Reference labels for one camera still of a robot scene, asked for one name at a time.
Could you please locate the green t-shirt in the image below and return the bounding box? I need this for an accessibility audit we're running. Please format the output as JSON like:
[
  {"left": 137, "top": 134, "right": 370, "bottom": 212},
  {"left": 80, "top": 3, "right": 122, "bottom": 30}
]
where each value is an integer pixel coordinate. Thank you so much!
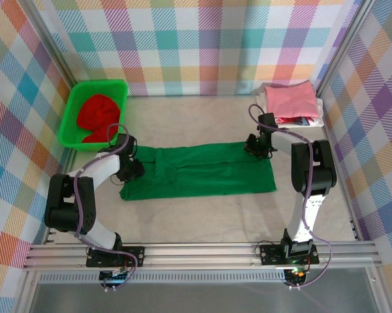
[{"left": 119, "top": 140, "right": 278, "bottom": 202}]

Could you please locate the red and blue patterned t-shirt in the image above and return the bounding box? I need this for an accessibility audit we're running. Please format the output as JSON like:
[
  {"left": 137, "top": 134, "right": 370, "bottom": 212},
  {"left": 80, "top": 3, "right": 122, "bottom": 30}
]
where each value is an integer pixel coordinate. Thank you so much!
[{"left": 276, "top": 115, "right": 316, "bottom": 127}]

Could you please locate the pink folded t-shirt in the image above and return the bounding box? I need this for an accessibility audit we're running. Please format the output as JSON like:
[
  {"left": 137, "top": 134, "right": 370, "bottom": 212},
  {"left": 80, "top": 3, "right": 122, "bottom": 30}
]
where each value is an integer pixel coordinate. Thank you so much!
[{"left": 264, "top": 80, "right": 318, "bottom": 119}]

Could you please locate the green plastic basket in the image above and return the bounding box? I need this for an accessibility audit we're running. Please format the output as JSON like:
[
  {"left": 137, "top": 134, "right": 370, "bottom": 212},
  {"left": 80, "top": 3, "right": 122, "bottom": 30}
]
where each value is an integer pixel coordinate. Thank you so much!
[{"left": 57, "top": 79, "right": 130, "bottom": 153}]

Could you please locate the grey metal panel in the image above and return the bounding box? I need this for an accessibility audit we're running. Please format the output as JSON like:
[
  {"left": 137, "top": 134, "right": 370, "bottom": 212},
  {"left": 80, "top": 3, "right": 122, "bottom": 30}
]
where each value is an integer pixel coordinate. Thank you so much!
[{"left": 27, "top": 282, "right": 381, "bottom": 313}]

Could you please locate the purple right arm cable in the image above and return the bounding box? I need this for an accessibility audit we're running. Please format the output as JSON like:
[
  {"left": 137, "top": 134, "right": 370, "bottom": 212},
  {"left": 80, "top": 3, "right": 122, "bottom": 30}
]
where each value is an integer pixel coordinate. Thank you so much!
[{"left": 249, "top": 103, "right": 333, "bottom": 291}]

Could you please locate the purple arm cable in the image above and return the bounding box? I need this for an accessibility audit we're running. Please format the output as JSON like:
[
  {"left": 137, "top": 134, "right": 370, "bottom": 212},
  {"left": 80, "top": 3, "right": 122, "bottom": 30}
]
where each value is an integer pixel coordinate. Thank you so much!
[
  {"left": 73, "top": 123, "right": 141, "bottom": 293},
  {"left": 249, "top": 103, "right": 333, "bottom": 291}
]

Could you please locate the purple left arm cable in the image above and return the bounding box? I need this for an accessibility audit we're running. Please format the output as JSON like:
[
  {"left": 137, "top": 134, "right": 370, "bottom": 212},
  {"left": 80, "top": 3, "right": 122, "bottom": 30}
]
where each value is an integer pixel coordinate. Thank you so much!
[{"left": 73, "top": 123, "right": 141, "bottom": 293}]

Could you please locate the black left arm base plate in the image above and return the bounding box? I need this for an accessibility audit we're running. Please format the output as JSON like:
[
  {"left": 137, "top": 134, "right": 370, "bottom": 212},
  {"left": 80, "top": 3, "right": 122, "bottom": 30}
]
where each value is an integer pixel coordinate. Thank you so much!
[{"left": 85, "top": 246, "right": 145, "bottom": 268}]

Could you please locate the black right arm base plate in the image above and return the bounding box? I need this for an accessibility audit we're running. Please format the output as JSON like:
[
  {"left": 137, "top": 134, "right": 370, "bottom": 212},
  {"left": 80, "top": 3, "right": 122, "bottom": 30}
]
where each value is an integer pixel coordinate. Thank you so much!
[{"left": 259, "top": 244, "right": 320, "bottom": 265}]

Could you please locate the aluminium mounting rail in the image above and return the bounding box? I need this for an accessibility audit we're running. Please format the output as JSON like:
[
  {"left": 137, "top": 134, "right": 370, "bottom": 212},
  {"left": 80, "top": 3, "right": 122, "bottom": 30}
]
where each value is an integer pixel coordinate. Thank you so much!
[{"left": 22, "top": 243, "right": 384, "bottom": 271}]

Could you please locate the slotted grey cable duct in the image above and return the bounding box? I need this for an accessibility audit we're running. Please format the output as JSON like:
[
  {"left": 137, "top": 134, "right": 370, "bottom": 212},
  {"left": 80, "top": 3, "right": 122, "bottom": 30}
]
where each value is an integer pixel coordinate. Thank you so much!
[{"left": 38, "top": 273, "right": 288, "bottom": 284}]

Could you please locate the aluminium frame post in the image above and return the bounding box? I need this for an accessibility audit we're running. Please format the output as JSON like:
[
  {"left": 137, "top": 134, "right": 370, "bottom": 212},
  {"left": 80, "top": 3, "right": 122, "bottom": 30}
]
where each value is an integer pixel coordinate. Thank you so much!
[
  {"left": 314, "top": 0, "right": 376, "bottom": 95},
  {"left": 21, "top": 0, "right": 79, "bottom": 89}
]

